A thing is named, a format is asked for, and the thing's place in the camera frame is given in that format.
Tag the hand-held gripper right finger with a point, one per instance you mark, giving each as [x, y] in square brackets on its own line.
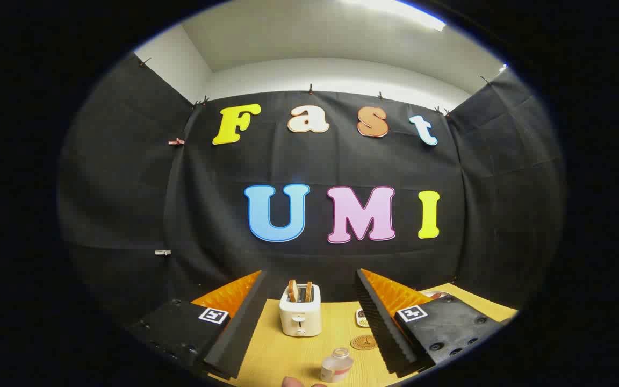
[379, 328]

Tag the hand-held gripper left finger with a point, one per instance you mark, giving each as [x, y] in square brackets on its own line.
[245, 328]

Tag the round brown coaster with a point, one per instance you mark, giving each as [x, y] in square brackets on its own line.
[364, 342]

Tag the clear juice bottle red label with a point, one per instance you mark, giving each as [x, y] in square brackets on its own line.
[335, 367]

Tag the white divided seasoning tray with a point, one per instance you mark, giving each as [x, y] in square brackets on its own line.
[362, 318]

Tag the wooden table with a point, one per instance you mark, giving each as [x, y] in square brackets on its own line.
[277, 355]

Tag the white toaster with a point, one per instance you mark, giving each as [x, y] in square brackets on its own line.
[300, 314]

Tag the brown toast slice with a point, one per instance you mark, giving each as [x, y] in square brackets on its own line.
[308, 291]
[292, 291]

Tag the round white plate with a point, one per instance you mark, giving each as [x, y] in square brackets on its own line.
[434, 295]

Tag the red cloth clip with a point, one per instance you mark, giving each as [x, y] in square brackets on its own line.
[176, 142]

